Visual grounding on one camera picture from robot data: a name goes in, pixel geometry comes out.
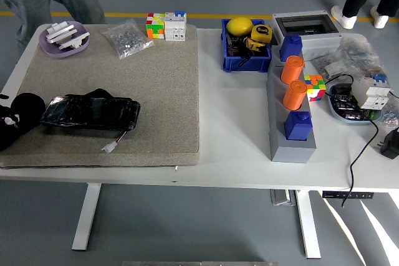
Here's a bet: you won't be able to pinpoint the black rag with white print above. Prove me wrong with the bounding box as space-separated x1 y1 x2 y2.
0 92 47 152

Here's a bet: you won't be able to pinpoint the black panel with wire connector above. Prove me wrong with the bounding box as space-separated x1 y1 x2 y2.
39 88 142 154

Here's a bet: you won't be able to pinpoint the black table control panel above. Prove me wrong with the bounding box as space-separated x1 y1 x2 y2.
322 190 374 199

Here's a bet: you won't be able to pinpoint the small white plastic piece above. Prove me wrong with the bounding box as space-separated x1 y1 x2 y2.
51 21 72 32

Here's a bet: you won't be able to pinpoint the long white plastic bar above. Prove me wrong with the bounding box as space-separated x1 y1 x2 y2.
46 27 79 44

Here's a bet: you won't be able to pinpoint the white T-shaped plastic piece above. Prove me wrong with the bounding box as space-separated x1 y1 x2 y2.
57 31 90 51

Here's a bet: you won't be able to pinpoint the purple tray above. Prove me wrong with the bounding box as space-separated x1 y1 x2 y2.
38 21 90 59

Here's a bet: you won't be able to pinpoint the clear bag of metal nuts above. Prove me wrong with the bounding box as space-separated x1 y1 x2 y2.
101 19 155 60

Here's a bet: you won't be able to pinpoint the large multicolour puzzle cube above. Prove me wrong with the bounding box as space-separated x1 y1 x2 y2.
145 12 166 40

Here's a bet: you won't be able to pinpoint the white breaker block, blue tab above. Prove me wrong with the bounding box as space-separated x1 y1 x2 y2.
164 10 187 42

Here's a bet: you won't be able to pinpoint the grey-brown mat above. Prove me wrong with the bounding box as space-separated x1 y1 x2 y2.
0 24 200 169

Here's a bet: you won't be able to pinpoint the yellow round ball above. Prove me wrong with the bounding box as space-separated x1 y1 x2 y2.
226 16 254 36

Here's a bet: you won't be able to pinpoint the dark jar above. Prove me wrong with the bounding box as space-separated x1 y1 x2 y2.
224 32 247 58

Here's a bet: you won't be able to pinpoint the blue plastic bin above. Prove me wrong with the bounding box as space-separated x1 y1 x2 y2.
221 18 272 74

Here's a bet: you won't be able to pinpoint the yellow and black tape measure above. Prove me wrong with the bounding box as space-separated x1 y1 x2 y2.
244 37 266 57

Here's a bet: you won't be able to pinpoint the yellow tape measure, black disc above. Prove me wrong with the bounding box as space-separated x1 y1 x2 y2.
251 24 274 45

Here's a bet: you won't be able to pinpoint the white table leg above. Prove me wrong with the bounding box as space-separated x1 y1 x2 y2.
294 189 322 260
71 183 102 252

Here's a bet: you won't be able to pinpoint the blue square block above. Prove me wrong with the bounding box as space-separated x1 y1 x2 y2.
284 111 313 141
279 34 303 62

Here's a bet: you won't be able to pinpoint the orange cylinder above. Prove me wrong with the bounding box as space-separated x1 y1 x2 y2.
282 80 308 111
280 55 305 85

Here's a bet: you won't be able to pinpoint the small multicolour puzzle cube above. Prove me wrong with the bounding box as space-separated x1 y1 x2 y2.
304 74 327 102

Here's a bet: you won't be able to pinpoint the clear bag of grey parts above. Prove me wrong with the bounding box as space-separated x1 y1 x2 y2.
310 50 352 80

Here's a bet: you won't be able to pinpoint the grey stepped holder block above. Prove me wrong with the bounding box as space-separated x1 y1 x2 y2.
266 44 317 164

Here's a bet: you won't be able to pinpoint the grey box under table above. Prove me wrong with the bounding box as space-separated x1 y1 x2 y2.
270 189 297 207

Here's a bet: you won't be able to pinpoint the black modules in bowl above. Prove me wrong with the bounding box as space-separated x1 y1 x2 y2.
330 84 372 121

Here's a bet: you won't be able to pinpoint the clear bag of electronic parts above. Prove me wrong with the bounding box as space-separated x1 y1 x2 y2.
338 34 390 77

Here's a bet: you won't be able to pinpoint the light blue bowl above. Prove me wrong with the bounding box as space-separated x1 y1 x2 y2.
326 82 386 126

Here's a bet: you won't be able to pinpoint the white breaker with blue tabs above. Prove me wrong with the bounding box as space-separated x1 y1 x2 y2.
351 72 391 111

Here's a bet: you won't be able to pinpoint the clear bag of small rings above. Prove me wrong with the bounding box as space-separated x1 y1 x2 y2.
378 97 399 130

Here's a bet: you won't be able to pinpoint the black power adapter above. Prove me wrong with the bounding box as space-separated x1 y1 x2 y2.
378 127 399 160

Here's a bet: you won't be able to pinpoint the grey electrical enclosure box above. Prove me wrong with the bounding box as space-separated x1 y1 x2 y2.
269 9 340 61

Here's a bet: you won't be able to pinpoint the black power cable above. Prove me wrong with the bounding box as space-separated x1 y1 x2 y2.
324 74 380 208

